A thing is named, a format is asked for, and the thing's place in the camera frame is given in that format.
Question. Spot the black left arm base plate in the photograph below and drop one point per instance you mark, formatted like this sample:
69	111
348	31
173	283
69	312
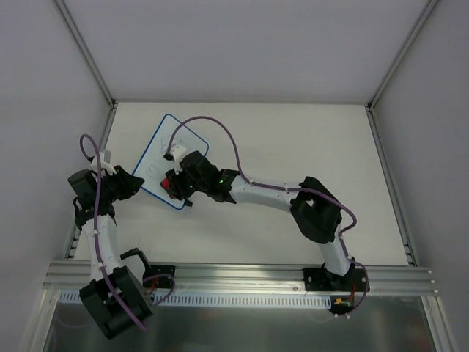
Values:
159	276

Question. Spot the left aluminium frame post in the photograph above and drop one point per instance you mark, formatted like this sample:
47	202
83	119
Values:
79	41

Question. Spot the blue framed whiteboard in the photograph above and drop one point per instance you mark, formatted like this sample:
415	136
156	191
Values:
152	166

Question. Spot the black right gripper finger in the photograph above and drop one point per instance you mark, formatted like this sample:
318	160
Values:
171	176
173	193

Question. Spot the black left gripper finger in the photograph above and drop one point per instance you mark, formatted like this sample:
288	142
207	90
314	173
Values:
128	181
125	193

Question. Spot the red black whiteboard eraser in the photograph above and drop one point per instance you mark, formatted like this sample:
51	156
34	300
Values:
166	185

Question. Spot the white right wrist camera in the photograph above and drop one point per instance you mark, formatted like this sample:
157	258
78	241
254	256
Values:
176	154

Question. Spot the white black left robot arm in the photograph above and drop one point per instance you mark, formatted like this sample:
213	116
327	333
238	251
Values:
115	298

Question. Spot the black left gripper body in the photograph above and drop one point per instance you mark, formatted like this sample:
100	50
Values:
122	182

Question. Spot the aluminium frame post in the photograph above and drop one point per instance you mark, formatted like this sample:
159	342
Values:
404	49
79	41

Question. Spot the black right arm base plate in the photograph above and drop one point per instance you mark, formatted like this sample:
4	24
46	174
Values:
319	279

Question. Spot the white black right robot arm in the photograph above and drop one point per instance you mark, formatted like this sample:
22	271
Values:
316	212

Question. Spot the right aluminium frame post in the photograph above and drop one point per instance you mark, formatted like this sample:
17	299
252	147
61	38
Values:
404	49

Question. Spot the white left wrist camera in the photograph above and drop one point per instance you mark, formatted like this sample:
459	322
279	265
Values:
103	164

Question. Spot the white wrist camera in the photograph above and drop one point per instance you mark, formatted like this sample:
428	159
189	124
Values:
176	154
103	164

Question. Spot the white slotted cable duct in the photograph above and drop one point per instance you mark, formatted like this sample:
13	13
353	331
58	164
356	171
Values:
244	300

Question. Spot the aluminium mounting rail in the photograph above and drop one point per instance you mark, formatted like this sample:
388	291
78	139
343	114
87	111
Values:
269	279

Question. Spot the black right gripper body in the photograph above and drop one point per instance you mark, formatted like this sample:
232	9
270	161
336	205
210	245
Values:
179	183

